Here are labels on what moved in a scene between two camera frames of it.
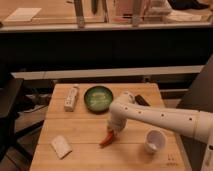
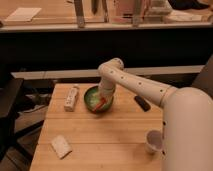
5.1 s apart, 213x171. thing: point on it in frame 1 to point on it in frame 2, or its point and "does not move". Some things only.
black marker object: x=141 y=100 does not move
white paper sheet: x=23 y=14 does not move
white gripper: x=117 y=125 to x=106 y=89
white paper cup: x=155 y=140 does not move
